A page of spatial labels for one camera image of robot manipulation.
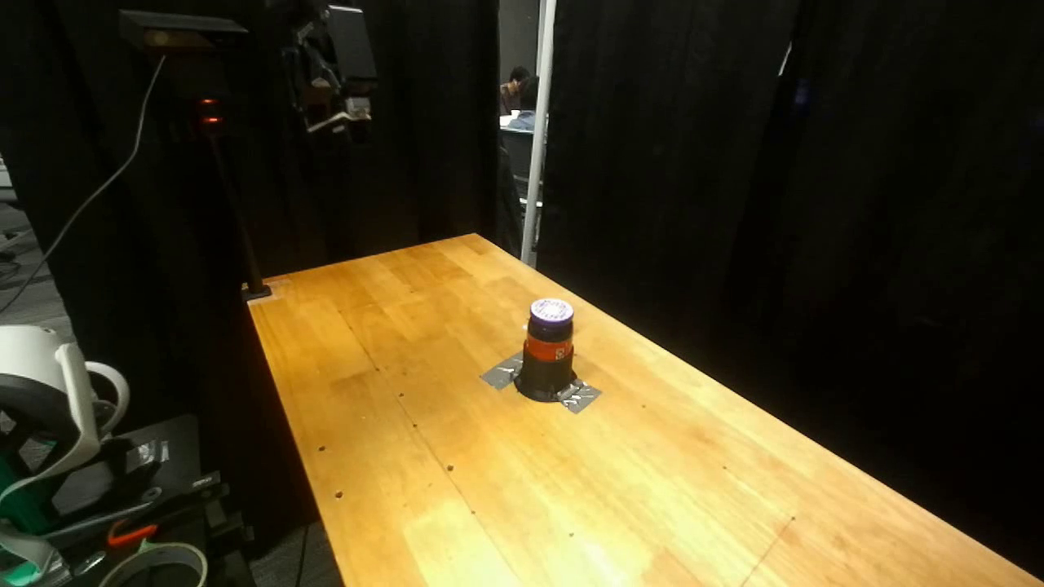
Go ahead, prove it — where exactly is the brown bottle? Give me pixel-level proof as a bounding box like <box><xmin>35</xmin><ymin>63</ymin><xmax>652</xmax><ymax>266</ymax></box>
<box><xmin>512</xmin><ymin>295</ymin><xmax>581</xmax><ymax>404</ymax></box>

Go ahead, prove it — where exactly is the grey tape strip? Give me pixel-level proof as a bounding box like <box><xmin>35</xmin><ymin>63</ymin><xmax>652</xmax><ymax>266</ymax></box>
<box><xmin>480</xmin><ymin>352</ymin><xmax>604</xmax><ymax>416</ymax></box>

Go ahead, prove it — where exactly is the white vertical pole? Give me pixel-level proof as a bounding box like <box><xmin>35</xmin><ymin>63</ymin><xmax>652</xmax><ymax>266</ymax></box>
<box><xmin>519</xmin><ymin>0</ymin><xmax>560</xmax><ymax>270</ymax></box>

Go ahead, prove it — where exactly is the dark monitor equipment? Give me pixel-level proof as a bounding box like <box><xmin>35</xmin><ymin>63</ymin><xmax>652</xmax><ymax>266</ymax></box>
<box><xmin>272</xmin><ymin>0</ymin><xmax>383</xmax><ymax>141</ymax></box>

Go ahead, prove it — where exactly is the black curtain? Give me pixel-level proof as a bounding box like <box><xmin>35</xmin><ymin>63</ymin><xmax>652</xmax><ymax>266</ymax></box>
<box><xmin>542</xmin><ymin>0</ymin><xmax>1044</xmax><ymax>556</ymax></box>

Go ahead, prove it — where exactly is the black equipment cart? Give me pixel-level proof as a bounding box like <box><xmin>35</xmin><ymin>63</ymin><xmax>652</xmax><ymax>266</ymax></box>
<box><xmin>0</xmin><ymin>412</ymin><xmax>319</xmax><ymax>587</ymax></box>

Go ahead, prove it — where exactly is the black flat panel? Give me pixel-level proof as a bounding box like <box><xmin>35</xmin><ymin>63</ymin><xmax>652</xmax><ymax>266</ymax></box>
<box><xmin>115</xmin><ymin>5</ymin><xmax>254</xmax><ymax>54</ymax></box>

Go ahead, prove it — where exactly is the orange clamp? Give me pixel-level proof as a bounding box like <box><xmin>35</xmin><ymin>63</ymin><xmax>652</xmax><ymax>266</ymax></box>
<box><xmin>103</xmin><ymin>521</ymin><xmax>164</xmax><ymax>550</ymax></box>

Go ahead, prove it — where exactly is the grey tape roll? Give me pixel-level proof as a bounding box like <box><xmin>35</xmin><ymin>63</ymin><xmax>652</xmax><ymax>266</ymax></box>
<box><xmin>95</xmin><ymin>538</ymin><xmax>213</xmax><ymax>587</ymax></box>

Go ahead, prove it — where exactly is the green plastic part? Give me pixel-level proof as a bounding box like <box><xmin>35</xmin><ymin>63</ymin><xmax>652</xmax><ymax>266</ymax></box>
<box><xmin>0</xmin><ymin>452</ymin><xmax>63</xmax><ymax>541</ymax></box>

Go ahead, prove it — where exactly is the black camera stand red knob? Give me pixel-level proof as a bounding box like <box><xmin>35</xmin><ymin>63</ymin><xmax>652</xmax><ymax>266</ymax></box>
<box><xmin>191</xmin><ymin>41</ymin><xmax>272</xmax><ymax>304</ymax></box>

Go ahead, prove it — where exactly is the white cable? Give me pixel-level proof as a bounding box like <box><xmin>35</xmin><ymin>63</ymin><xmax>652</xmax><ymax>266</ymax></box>
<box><xmin>0</xmin><ymin>50</ymin><xmax>171</xmax><ymax>301</ymax></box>

